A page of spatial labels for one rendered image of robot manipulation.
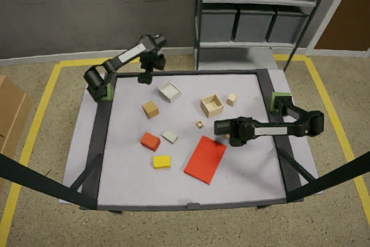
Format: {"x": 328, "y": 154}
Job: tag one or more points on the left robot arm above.
{"x": 145, "y": 47}

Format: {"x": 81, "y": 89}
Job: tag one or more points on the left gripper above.
{"x": 145, "y": 64}

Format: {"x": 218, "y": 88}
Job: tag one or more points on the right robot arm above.
{"x": 248, "y": 128}

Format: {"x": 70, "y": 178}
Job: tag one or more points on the tan cube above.
{"x": 151, "y": 108}

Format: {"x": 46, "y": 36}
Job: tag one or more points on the yellow rectangular block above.
{"x": 162, "y": 162}

